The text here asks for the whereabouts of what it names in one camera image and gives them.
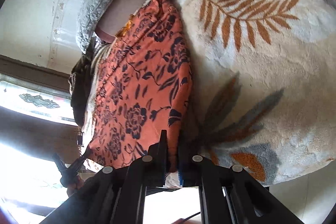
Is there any dark brown fleece garment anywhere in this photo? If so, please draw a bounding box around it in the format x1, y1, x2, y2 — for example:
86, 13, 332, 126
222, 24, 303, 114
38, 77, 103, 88
68, 38, 96, 127

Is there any orange floral cloth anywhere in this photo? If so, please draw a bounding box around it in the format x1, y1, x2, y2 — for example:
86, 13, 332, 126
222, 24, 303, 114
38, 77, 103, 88
83, 0, 193, 172

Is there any cream leaf-pattern fleece blanket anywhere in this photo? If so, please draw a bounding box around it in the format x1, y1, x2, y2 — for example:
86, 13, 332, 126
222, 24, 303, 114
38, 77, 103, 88
84, 0, 336, 188

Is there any left hand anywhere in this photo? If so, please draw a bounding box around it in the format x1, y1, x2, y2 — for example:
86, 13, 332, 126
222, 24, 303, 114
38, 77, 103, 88
67, 175, 85, 197

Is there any window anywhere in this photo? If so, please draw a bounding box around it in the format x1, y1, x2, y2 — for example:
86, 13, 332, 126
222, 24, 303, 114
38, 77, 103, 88
1, 74, 77, 126

